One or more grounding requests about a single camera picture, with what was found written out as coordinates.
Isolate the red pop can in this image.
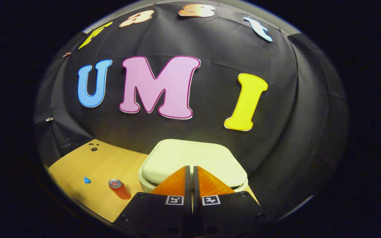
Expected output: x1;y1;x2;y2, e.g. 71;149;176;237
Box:
108;179;132;200

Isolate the pale green garbage bin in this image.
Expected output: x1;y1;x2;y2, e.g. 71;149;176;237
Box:
138;139;249;194

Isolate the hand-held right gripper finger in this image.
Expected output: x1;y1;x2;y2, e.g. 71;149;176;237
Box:
113;165;191;238
193;165;270;238

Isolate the black backdrop cloth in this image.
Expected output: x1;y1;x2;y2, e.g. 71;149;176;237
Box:
33;2;350;218

